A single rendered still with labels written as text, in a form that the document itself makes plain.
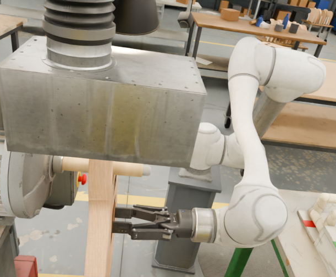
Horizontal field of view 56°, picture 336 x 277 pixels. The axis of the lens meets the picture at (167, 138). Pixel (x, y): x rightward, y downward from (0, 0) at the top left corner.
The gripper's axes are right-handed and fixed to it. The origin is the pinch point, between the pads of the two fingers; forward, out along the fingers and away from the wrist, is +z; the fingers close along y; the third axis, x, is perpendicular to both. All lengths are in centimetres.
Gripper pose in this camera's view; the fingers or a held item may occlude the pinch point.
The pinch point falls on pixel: (114, 219)
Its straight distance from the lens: 85.5
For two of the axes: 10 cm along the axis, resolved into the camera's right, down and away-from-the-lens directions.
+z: -9.9, -0.9, -1.1
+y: -0.8, -2.6, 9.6
